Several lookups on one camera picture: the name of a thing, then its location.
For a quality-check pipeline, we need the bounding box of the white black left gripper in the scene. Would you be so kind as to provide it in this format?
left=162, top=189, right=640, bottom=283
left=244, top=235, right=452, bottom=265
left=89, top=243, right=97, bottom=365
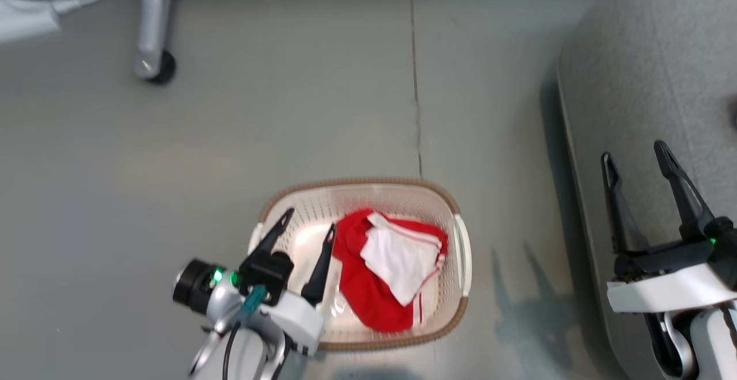
left=237, top=207, right=337, bottom=359

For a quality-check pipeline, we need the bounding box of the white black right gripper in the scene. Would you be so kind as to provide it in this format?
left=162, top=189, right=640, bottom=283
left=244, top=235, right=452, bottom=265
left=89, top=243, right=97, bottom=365
left=601, top=140, right=737, bottom=315

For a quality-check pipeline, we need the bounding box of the red and white garment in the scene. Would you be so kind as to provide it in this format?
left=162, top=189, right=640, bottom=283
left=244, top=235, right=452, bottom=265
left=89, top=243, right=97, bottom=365
left=332, top=208, right=449, bottom=333

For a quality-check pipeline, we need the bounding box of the grey fabric sofa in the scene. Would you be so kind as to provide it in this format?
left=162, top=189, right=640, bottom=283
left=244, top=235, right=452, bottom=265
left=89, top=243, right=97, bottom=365
left=556, top=0, right=737, bottom=380

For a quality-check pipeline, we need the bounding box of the beige perforated laundry basket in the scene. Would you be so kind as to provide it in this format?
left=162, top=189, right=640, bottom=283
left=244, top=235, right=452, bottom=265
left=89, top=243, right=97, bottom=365
left=248, top=177, right=473, bottom=352

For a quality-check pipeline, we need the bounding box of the grey metal stand leg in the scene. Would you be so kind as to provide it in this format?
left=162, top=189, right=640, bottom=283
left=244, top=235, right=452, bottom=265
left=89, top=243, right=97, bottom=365
left=126, top=0, right=173, bottom=79

